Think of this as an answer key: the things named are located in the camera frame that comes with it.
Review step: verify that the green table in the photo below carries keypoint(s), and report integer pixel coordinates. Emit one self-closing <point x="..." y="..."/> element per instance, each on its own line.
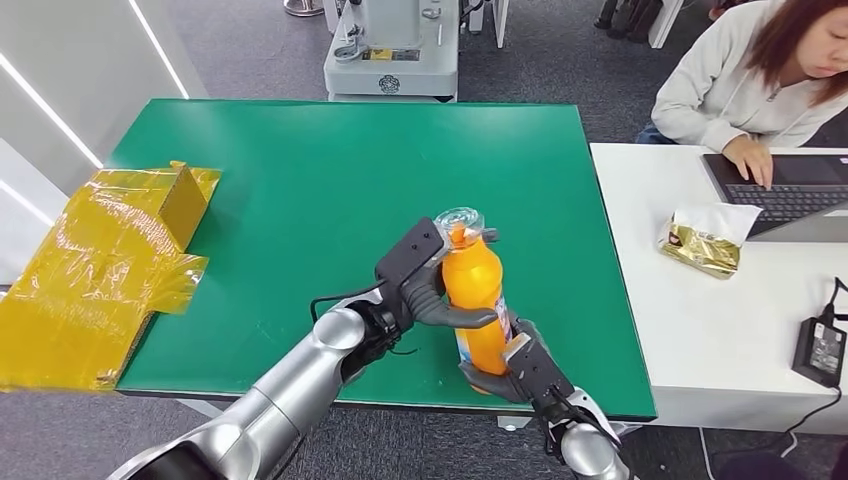
<point x="298" y="185"/>

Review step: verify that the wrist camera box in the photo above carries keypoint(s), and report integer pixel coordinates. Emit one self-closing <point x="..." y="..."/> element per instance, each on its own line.
<point x="540" y="371"/>
<point x="411" y="252"/>

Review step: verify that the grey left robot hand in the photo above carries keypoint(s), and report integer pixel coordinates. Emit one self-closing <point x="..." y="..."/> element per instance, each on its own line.
<point x="430" y="305"/>

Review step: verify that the person's hand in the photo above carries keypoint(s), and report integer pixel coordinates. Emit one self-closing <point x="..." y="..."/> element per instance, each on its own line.
<point x="752" y="159"/>

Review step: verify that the metal chair base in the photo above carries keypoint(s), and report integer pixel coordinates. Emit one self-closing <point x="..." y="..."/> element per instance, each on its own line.
<point x="303" y="6"/>

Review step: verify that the yellow taped cardboard box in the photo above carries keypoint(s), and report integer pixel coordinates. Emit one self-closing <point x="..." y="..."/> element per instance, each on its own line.
<point x="93" y="278"/>

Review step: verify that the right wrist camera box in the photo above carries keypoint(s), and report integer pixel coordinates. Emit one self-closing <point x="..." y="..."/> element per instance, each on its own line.
<point x="540" y="371"/>

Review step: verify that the orange juice bottle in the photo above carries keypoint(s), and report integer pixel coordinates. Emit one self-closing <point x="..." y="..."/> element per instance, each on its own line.
<point x="472" y="278"/>

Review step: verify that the white robot base machine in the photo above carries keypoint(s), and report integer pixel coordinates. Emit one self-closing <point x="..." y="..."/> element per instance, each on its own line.
<point x="391" y="66"/>

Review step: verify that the white panel leg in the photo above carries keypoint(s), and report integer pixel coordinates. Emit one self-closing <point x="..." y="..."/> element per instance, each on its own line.
<point x="498" y="20"/>

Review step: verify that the black power adapter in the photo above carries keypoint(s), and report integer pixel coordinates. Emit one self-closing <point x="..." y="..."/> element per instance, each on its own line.
<point x="820" y="351"/>

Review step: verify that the dark laptop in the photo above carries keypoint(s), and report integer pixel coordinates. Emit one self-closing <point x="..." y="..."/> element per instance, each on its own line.
<point x="782" y="192"/>

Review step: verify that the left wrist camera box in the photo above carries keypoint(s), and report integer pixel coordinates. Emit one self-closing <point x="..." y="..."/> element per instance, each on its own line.
<point x="411" y="252"/>

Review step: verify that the white furniture leg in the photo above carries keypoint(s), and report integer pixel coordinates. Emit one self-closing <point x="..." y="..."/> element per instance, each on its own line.
<point x="664" y="23"/>

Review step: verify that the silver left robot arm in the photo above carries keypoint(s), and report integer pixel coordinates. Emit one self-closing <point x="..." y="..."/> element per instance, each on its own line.
<point x="298" y="391"/>

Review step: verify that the white desk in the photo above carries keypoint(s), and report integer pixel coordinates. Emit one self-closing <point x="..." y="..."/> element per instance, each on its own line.
<point x="715" y="331"/>

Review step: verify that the gold tissue pack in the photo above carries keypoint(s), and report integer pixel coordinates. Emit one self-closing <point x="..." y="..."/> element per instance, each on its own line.
<point x="702" y="248"/>

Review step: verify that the person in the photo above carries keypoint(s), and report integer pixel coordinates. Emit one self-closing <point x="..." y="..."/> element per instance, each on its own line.
<point x="722" y="86"/>

